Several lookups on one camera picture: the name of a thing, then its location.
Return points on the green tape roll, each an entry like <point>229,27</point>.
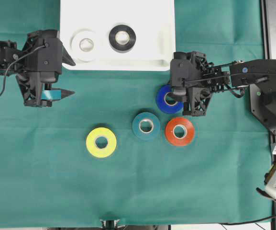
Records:
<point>146,126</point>

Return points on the yellow tape roll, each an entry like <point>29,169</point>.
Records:
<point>101,142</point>

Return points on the white tape roll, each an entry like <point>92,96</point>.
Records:
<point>85,45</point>

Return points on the black tape roll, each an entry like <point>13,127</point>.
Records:
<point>122,38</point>

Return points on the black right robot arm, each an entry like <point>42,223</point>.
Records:
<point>236,76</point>

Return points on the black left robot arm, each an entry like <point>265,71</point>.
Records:
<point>11,59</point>

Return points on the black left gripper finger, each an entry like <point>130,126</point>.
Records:
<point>66,58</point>
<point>55,94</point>

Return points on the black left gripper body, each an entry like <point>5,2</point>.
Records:
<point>41,67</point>

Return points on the red tape roll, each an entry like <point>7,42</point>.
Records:
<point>179,131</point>

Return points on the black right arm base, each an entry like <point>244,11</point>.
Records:
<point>263,107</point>

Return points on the black camera stand base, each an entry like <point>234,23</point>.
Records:
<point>109,224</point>

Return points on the blue tape roll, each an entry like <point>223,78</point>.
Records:
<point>163,105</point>

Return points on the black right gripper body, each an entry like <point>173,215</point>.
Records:
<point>187,84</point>

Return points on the white plastic case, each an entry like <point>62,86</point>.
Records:
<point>153,22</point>

